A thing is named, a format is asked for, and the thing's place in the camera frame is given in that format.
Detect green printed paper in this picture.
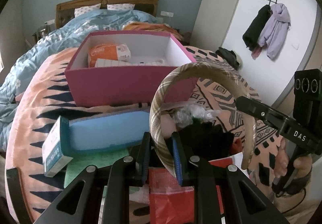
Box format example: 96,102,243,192
64,147,137,189

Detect orange white diaper pack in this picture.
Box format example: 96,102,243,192
88,44,132,63

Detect dark garment pale lining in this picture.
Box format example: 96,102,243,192
216,47,242,71

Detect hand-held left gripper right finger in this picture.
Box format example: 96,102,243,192
171,131,290,224

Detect red white carton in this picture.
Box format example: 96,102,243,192
209,153,242,172

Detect beige plaid headband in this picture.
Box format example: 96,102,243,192
150,61,257,179

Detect clear plastic wrap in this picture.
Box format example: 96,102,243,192
172,103,223,127

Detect white pack orange print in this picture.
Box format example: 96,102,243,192
94,58,134,68

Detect cluttered bedside table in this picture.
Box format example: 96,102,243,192
31,25,49,46

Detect black cloth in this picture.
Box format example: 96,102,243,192
173,122,235,161

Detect orange yellow clothes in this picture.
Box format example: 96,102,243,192
122,21,177,36

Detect teal white small box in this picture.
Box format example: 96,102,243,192
41,116,74,177

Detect wooden headboard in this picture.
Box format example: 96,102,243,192
56,0,160,29

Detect person's right forearm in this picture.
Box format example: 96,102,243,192
272,169,322,224

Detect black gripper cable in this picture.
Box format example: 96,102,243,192
274,186,307,214

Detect black coat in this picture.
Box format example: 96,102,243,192
242,4,271,51

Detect pink garment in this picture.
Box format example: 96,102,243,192
251,45,263,61

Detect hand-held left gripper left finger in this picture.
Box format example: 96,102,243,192
33,132,151,224

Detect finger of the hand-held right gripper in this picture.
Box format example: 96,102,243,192
235,95,294,135

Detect red plastic bag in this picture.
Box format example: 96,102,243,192
148,156,234,224

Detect blue floral duvet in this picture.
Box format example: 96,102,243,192
0,9,161,149

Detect person's right hand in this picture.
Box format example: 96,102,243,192
273,136,314,181

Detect pink cardboard box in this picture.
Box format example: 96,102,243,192
65,31,198,108

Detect white dotted pillow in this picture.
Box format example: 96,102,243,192
74,4,101,17
107,4,135,12

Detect purple hooded coat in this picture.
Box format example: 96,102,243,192
257,3,292,60

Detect peach patterned blanket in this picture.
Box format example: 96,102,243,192
5,46,285,223

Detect blue case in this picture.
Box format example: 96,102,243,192
68,111,151,154

